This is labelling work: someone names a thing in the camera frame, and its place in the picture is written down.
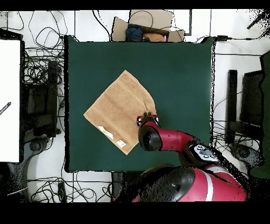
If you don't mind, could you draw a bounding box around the black tripod leg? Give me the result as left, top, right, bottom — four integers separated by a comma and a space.
246, 9, 270, 30

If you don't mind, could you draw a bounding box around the tan terry towel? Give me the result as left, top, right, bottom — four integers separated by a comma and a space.
83, 70, 157, 156

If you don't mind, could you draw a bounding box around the orange cloth bundle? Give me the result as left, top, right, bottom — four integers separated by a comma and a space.
143, 32, 168, 42

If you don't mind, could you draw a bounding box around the dark blue garment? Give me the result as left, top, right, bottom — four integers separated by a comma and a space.
126, 23, 151, 42

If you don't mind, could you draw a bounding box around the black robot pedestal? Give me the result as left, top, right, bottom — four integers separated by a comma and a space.
111, 171, 127, 200

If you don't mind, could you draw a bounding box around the green fabric drape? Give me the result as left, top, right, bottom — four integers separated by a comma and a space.
249, 49, 270, 178

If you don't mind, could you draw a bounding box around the cardboard box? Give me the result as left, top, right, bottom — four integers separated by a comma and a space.
111, 9, 186, 42

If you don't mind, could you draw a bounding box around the white panel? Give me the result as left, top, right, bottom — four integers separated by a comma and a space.
0, 39, 21, 163

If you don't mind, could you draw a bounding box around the grey swivel base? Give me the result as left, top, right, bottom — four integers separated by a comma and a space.
229, 142, 265, 170
8, 137, 51, 201

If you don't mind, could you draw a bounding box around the dark green table cloth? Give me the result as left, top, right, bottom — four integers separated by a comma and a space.
64, 35, 215, 173

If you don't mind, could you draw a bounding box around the black power strip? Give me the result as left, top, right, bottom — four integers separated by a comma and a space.
57, 182, 67, 202

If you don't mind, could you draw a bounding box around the grey square frame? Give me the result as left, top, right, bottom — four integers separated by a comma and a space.
172, 9, 192, 36

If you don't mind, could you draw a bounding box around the black cable tangle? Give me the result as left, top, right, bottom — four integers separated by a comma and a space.
210, 120, 262, 170
22, 10, 68, 132
27, 176, 112, 202

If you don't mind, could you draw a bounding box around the black strip label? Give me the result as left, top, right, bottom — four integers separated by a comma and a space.
0, 101, 12, 116

